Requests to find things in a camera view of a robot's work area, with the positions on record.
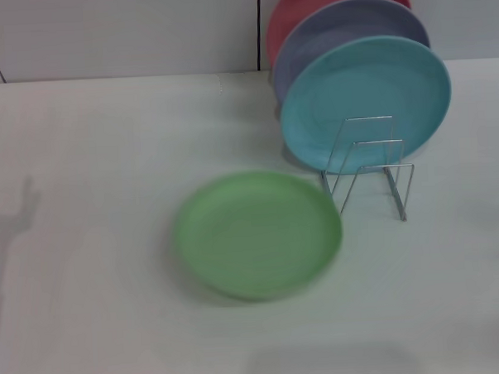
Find green plate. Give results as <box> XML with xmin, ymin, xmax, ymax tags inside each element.
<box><xmin>172</xmin><ymin>165</ymin><xmax>346</xmax><ymax>305</ymax></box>

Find light blue plate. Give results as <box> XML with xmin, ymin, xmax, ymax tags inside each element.
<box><xmin>276</xmin><ymin>31</ymin><xmax>456</xmax><ymax>178</ymax></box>

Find purple plate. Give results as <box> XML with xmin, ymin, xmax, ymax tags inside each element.
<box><xmin>268</xmin><ymin>0</ymin><xmax>434</xmax><ymax>109</ymax></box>

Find red plate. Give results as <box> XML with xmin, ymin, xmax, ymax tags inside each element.
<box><xmin>264</xmin><ymin>0</ymin><xmax>415</xmax><ymax>70</ymax></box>

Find chrome wire plate rack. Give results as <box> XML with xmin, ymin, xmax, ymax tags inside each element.
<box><xmin>317</xmin><ymin>113</ymin><xmax>418</xmax><ymax>226</ymax></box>

